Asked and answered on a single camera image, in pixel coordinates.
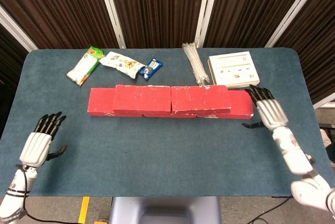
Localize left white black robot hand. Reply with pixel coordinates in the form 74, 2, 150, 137
19, 111, 68, 167

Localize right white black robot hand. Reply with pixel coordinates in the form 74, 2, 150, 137
241, 84, 289, 132

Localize flat white cardboard box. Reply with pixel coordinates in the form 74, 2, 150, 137
208, 51, 261, 89

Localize yellow floor tape strip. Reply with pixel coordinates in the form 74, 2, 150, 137
78, 196, 91, 223

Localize bundle of clear plastic straws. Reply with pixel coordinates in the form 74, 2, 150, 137
182, 42, 214, 86

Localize green and white snack packet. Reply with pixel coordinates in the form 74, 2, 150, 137
65, 45, 105, 87

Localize white snack bag yellow print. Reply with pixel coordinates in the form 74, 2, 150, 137
98, 51, 146, 80

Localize blue felt table cover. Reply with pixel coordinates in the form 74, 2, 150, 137
0, 47, 330, 198

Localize blue cookie packet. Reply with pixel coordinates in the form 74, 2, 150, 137
138, 58, 164, 81

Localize grey robot torso base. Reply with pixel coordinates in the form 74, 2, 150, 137
108, 196, 222, 224

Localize brown folding screen white frames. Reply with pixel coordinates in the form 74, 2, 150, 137
0, 0, 335, 104

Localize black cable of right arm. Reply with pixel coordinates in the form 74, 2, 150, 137
247, 197, 290, 224

